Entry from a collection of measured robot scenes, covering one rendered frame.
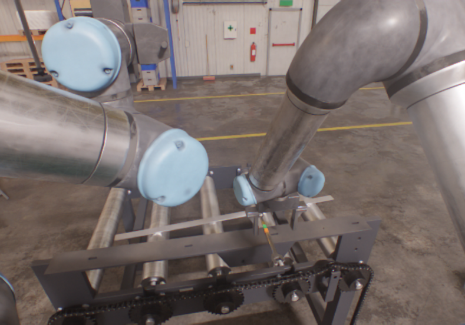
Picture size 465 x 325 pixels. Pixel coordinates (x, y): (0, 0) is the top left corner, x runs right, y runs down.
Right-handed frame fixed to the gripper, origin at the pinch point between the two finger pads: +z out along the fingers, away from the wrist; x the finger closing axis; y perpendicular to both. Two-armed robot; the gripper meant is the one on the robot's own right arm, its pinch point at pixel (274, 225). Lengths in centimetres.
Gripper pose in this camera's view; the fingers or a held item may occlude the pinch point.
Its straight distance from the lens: 92.9
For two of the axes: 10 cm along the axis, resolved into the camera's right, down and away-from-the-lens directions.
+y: 1.7, 4.7, -8.6
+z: 0.1, 8.8, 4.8
